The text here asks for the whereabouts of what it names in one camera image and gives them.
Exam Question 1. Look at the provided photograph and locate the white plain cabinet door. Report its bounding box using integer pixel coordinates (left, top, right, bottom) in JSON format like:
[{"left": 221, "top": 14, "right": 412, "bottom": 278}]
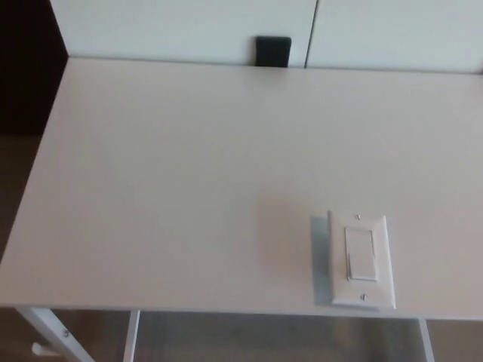
[{"left": 304, "top": 0, "right": 483, "bottom": 75}]

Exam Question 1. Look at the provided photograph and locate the white rocker light switch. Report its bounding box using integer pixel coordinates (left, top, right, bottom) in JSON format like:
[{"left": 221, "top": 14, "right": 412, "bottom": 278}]
[{"left": 310, "top": 210, "right": 398, "bottom": 311}]

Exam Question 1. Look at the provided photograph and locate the dark brown cabinet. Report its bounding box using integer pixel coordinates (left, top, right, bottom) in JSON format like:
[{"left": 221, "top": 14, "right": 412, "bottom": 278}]
[{"left": 0, "top": 0, "right": 71, "bottom": 135}]

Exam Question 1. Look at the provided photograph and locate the white lettered cabinet door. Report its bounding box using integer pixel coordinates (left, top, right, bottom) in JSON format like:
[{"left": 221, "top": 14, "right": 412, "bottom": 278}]
[{"left": 48, "top": 0, "right": 318, "bottom": 69}]

